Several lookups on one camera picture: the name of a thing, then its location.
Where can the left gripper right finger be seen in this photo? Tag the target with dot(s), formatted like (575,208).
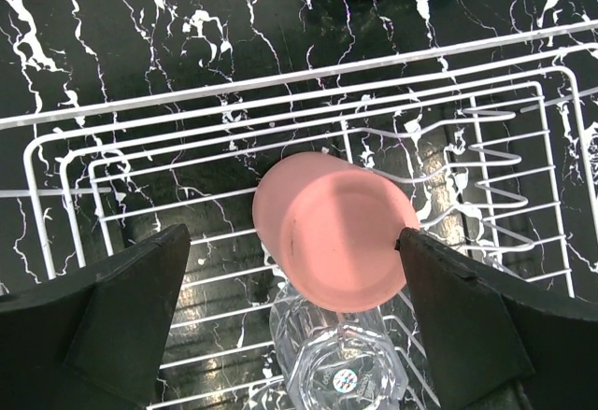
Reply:
(494,341)

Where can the pink plastic cup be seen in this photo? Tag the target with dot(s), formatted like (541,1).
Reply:
(332,228)

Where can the white wire dish rack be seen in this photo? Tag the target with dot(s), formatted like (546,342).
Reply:
(494,142)

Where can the clear glass cup rear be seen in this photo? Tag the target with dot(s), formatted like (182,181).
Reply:
(335,360)

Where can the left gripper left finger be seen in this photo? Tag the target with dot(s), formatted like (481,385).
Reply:
(95,338)

